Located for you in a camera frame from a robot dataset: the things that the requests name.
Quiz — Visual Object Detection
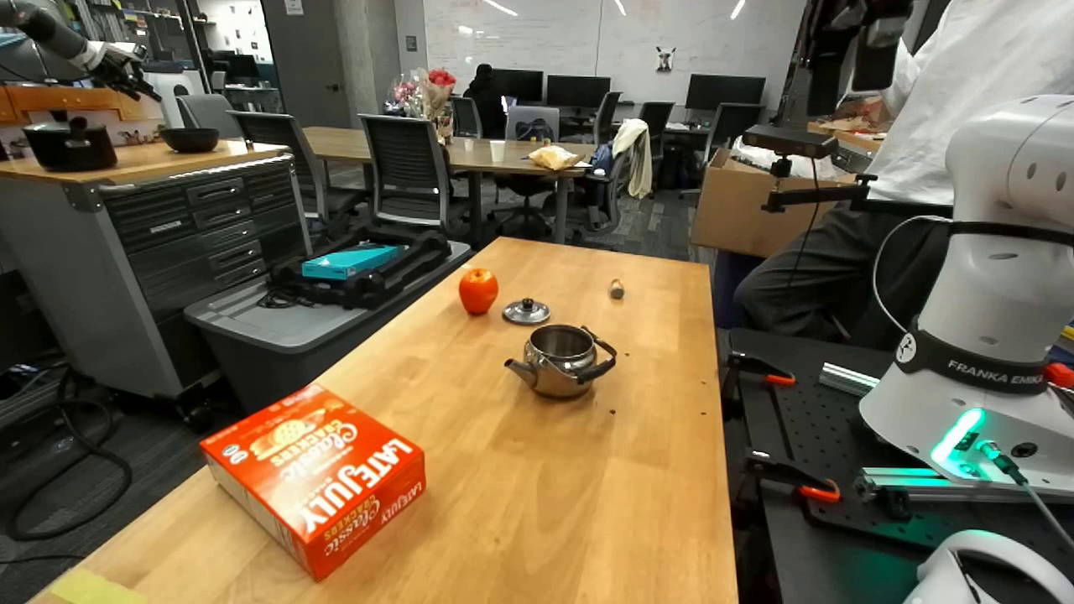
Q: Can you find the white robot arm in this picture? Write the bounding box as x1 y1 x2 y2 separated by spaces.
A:
858 94 1074 496

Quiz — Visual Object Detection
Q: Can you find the black pot on cabinet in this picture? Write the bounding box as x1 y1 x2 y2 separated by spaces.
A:
24 116 116 170

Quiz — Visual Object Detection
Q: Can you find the silver metal teapot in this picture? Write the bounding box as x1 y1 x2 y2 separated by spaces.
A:
506 326 618 399

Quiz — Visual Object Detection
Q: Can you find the orange plastic apple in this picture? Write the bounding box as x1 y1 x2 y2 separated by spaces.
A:
455 269 498 316

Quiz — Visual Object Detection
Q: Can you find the wooden office table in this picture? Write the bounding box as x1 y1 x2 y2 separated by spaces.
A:
306 126 592 241

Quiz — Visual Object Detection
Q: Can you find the grey office chair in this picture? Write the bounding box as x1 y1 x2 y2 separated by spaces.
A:
363 114 454 229

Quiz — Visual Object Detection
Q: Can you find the teal case in bag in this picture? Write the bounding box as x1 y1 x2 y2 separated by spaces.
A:
298 245 399 281

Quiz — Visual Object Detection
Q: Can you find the cardboard box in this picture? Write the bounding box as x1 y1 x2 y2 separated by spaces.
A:
686 154 850 258

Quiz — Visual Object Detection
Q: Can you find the grey plastic storage bin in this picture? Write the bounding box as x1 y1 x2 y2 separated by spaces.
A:
183 241 470 410

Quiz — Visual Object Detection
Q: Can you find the orange Late July box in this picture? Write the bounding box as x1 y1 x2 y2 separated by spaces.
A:
202 387 425 580

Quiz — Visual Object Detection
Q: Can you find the black bowl on cabinet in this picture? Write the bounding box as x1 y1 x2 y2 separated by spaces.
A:
158 126 218 154

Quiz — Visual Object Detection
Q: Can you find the grey drawer cabinet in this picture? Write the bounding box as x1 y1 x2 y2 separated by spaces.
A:
0 142 307 399

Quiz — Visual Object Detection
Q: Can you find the person in white shirt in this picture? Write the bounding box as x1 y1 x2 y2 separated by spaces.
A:
734 0 1074 347

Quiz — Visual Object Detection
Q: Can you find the orange-handled clamp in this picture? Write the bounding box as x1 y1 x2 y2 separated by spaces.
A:
729 347 797 390
749 449 842 505

